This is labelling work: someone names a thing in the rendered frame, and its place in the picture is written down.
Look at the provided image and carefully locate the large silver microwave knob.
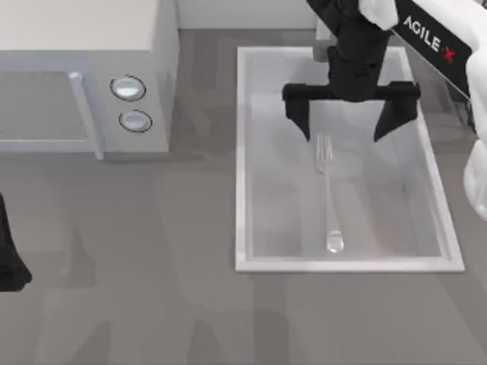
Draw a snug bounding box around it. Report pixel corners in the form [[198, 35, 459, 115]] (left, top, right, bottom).
[[109, 74, 148, 103]]

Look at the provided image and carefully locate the pale microwave oven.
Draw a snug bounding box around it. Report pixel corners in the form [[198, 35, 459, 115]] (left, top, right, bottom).
[[0, 0, 180, 161]]

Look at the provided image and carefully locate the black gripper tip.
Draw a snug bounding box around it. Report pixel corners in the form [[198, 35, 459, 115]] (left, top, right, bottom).
[[0, 191, 33, 294]]

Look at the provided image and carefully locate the small silver microwave knob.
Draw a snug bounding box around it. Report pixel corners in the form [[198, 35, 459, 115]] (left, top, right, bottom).
[[118, 109, 154, 135]]

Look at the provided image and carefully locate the white sink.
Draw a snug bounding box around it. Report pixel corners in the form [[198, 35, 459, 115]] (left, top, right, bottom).
[[234, 46, 466, 274]]

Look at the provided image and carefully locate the silver fork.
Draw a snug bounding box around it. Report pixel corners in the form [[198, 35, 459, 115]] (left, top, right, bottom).
[[314, 133, 346, 254]]

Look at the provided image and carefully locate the glass microwave door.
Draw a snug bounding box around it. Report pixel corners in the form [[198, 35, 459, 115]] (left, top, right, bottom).
[[0, 71, 105, 161]]

